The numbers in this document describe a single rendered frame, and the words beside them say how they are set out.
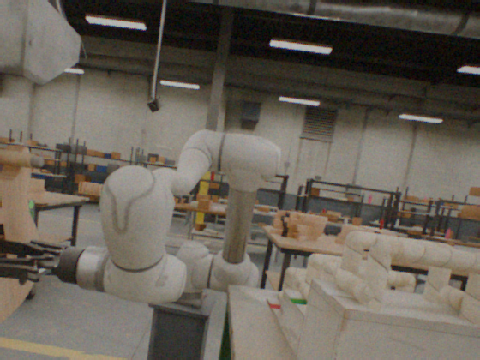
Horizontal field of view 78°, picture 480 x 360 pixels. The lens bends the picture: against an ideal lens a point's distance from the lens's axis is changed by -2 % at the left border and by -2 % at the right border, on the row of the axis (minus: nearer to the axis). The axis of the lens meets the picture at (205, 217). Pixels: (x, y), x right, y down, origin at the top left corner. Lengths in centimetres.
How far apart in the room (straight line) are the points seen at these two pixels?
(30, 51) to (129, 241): 36
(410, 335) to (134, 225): 45
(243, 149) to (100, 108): 1201
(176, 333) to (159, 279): 87
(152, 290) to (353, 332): 34
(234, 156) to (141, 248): 56
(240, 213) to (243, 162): 22
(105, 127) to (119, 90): 149
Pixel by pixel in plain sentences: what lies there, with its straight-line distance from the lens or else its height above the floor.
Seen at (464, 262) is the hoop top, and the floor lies 120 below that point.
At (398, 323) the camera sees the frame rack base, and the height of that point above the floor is 109.
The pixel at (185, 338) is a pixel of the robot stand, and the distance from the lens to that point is 143.
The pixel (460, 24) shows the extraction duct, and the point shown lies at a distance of 657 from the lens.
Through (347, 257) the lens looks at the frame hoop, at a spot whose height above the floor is 116.
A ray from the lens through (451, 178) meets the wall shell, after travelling 1454.
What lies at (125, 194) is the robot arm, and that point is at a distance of 45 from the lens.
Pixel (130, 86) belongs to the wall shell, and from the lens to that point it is 1272.
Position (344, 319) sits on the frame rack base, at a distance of 52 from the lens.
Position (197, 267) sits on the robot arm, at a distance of 136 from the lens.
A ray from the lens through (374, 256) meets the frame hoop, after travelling 53.
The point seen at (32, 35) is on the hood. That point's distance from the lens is 64.
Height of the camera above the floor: 125
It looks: 6 degrees down
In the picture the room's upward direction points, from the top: 8 degrees clockwise
